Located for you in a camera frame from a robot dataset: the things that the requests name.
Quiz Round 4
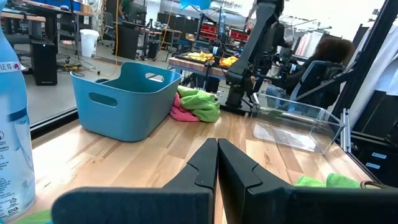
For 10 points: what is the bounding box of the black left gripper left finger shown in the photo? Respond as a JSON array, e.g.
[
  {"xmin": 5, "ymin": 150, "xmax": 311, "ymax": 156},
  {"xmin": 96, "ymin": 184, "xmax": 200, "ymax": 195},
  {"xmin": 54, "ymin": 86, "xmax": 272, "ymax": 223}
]
[{"xmin": 51, "ymin": 138, "xmax": 218, "ymax": 224}]

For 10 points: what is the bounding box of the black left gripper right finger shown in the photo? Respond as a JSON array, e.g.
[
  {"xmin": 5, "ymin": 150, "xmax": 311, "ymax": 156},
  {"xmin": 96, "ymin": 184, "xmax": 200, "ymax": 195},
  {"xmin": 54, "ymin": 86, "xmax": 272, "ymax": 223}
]
[{"xmin": 217, "ymin": 138, "xmax": 398, "ymax": 224}]

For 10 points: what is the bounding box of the green microfiber towel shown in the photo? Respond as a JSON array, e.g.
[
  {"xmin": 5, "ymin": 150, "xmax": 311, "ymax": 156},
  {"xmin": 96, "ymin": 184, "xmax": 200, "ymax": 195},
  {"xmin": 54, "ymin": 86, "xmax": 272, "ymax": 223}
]
[
  {"xmin": 176, "ymin": 85, "xmax": 222, "ymax": 123},
  {"xmin": 12, "ymin": 209, "xmax": 53, "ymax": 224},
  {"xmin": 293, "ymin": 172, "xmax": 362, "ymax": 189}
]

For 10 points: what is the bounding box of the pink microfiber towel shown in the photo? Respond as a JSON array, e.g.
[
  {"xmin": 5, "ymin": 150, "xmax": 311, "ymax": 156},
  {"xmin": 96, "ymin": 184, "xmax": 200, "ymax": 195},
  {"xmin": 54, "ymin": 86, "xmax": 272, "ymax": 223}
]
[{"xmin": 169, "ymin": 92, "xmax": 200, "ymax": 123}]

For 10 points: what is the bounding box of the clear plastic bin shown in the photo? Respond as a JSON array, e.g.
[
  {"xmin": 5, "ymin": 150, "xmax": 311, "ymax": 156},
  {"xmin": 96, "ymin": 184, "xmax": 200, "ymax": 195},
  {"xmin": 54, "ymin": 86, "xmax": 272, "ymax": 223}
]
[{"xmin": 250, "ymin": 92, "xmax": 348, "ymax": 156}]

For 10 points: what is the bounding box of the blue plastic basket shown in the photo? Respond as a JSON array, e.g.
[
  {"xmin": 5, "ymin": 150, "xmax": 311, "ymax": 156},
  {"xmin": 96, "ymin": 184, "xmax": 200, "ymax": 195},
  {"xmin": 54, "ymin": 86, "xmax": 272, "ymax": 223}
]
[{"xmin": 70, "ymin": 61, "xmax": 183, "ymax": 143}]

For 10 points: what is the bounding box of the black office chair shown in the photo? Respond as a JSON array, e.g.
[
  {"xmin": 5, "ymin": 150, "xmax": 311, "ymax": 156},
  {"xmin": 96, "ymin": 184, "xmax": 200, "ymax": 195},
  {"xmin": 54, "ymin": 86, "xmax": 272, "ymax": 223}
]
[{"xmin": 289, "ymin": 60, "xmax": 346, "ymax": 109}]

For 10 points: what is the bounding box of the wooden background table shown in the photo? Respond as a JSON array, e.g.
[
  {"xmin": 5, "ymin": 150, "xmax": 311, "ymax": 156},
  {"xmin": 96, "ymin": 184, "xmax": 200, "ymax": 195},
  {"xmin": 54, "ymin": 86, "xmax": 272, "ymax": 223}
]
[{"xmin": 167, "ymin": 57, "xmax": 240, "ymax": 79}]

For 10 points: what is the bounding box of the pale blue spray bottle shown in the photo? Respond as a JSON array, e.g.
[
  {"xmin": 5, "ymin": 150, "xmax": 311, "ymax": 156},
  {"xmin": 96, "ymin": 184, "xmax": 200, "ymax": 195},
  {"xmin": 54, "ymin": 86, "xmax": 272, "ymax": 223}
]
[{"xmin": 0, "ymin": 0, "xmax": 37, "ymax": 223}]

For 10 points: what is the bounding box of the yellow cloth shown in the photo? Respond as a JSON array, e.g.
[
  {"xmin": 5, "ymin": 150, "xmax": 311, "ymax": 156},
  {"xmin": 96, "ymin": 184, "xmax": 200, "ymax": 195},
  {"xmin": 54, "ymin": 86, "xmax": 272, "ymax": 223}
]
[
  {"xmin": 186, "ymin": 52, "xmax": 215, "ymax": 62},
  {"xmin": 219, "ymin": 55, "xmax": 239, "ymax": 68}
]

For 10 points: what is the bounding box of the person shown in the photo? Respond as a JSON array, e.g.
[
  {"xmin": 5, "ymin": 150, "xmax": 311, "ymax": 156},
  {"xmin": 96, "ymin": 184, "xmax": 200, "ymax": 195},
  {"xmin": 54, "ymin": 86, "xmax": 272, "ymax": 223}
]
[{"xmin": 266, "ymin": 37, "xmax": 356, "ymax": 110}]

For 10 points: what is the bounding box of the black cabinet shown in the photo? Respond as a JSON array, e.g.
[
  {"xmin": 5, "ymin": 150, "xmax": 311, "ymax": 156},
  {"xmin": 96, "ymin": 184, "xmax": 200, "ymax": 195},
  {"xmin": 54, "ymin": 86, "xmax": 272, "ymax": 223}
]
[{"xmin": 114, "ymin": 23, "xmax": 141, "ymax": 60}]

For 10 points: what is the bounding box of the white trash bin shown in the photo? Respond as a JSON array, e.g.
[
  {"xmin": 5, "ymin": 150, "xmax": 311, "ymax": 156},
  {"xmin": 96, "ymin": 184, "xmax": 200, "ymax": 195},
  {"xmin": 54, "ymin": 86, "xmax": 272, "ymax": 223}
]
[{"xmin": 79, "ymin": 29, "xmax": 100, "ymax": 58}]

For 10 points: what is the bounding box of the black computer tower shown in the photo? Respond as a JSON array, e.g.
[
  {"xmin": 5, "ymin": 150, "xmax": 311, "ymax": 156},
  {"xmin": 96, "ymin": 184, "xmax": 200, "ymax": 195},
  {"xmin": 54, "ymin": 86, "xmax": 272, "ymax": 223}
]
[{"xmin": 30, "ymin": 39, "xmax": 58, "ymax": 86}]

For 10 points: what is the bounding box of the white cloth panel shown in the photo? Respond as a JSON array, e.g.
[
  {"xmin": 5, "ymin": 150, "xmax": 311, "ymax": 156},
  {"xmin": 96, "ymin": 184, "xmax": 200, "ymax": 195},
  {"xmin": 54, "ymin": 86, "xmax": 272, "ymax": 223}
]
[{"xmin": 349, "ymin": 24, "xmax": 398, "ymax": 119}]

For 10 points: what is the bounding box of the wooden top workbench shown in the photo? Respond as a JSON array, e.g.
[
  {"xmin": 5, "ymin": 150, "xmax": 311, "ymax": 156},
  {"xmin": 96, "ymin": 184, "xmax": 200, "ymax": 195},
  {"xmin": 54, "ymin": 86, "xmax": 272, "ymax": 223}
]
[{"xmin": 0, "ymin": 0, "xmax": 94, "ymax": 44}]

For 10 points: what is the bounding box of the black wire basket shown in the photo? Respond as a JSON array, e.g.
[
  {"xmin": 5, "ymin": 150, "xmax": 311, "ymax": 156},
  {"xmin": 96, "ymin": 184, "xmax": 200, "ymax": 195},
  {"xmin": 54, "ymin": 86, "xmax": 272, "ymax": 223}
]
[{"xmin": 359, "ymin": 180, "xmax": 392, "ymax": 190}]

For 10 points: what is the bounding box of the yellow hanging cable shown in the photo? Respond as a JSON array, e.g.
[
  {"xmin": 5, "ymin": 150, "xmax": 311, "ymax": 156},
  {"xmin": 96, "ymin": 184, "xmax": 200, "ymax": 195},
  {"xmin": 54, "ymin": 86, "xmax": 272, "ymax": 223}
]
[{"xmin": 114, "ymin": 0, "xmax": 121, "ymax": 68}]

